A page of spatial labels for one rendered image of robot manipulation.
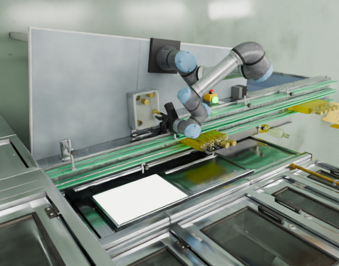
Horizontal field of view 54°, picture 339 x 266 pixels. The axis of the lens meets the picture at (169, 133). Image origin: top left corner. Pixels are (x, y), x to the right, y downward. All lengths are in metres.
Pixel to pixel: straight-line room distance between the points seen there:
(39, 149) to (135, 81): 0.67
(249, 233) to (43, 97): 1.21
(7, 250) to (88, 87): 1.11
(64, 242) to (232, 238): 0.81
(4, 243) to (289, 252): 1.07
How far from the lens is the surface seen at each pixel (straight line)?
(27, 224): 1.11
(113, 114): 1.99
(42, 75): 1.82
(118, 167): 1.89
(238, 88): 2.48
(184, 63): 1.89
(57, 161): 1.85
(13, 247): 1.03
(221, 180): 1.89
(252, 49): 1.68
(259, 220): 1.69
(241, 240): 1.55
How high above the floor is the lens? 2.50
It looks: 51 degrees down
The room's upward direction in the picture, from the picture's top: 115 degrees clockwise
